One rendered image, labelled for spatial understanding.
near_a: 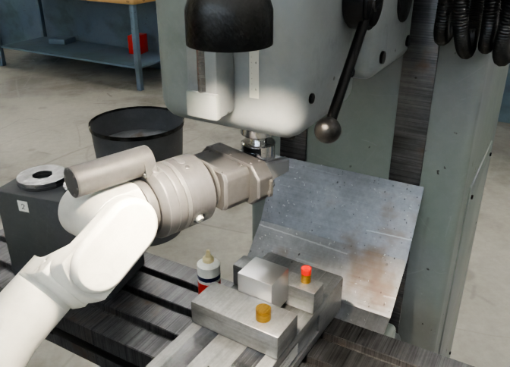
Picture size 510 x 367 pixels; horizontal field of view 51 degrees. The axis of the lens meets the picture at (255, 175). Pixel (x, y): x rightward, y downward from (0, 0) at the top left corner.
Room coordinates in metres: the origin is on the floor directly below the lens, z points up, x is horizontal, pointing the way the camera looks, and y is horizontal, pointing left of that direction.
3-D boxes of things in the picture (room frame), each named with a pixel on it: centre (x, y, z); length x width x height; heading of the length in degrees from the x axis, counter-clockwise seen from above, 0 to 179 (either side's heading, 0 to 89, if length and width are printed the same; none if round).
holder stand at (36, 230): (0.88, 0.34, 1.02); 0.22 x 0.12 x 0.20; 71
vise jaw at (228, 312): (0.63, 0.02, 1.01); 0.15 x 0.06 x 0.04; 58
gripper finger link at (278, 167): (0.66, -0.03, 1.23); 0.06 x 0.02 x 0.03; 133
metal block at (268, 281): (0.68, -0.01, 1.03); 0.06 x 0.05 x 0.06; 58
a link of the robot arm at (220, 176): (0.62, 0.06, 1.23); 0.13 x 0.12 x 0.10; 43
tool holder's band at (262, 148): (0.68, 0.00, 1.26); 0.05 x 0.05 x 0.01
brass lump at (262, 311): (0.61, -0.01, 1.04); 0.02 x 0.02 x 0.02
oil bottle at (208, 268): (0.78, 0.08, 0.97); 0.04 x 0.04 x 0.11
